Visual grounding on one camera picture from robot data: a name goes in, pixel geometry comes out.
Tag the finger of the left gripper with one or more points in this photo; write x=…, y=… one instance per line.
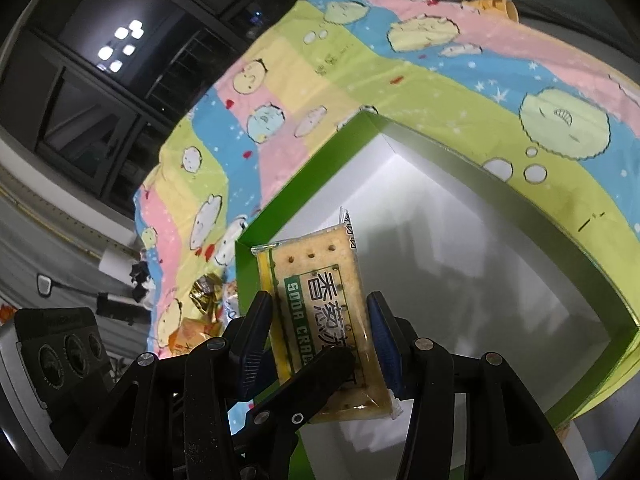
x=304, y=395

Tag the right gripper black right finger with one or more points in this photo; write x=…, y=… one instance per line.
x=393, y=338

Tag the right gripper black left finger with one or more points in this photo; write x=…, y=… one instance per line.
x=251, y=361

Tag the orange snack packet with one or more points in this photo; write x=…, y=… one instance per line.
x=190, y=334

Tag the soda cracker packet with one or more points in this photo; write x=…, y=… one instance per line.
x=319, y=303

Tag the gold wrapped snack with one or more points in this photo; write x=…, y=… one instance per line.
x=206, y=294

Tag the green white storage box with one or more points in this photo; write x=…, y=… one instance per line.
x=519, y=252

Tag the colourful cartoon bedsheet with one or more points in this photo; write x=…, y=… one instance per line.
x=559, y=126

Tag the yellow bag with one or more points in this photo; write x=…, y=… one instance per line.
x=500, y=8

